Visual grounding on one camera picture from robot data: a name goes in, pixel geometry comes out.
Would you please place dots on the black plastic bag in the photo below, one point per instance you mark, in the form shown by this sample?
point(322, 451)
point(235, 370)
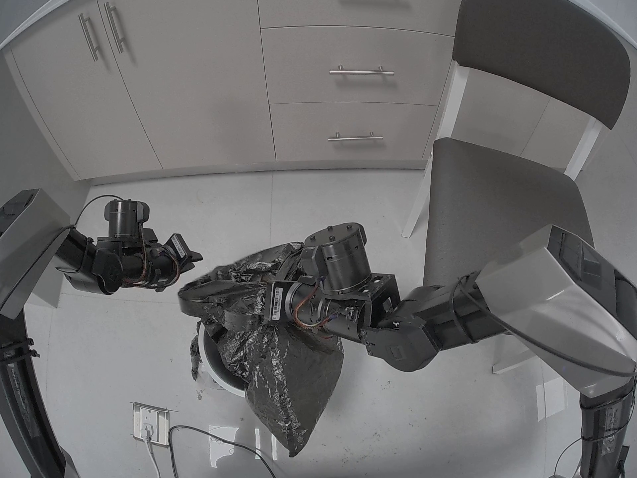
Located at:
point(288, 376)

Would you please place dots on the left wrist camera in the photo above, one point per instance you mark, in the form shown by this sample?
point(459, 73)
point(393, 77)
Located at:
point(152, 237)

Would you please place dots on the clear crumpled wrapper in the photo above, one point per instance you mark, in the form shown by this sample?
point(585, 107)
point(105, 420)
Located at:
point(206, 379)

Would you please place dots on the white trash bin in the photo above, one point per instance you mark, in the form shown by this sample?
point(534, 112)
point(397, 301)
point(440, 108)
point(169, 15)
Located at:
point(214, 366)

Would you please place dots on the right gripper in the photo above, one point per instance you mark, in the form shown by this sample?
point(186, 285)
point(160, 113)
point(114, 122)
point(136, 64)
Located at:
point(298, 304)

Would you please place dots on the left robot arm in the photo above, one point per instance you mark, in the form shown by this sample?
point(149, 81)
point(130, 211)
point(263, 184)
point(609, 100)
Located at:
point(35, 247)

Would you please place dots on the white chair with grey seat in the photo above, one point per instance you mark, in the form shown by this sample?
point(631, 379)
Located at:
point(497, 192)

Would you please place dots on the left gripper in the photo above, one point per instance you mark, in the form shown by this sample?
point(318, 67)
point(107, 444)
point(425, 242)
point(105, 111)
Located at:
point(162, 272)

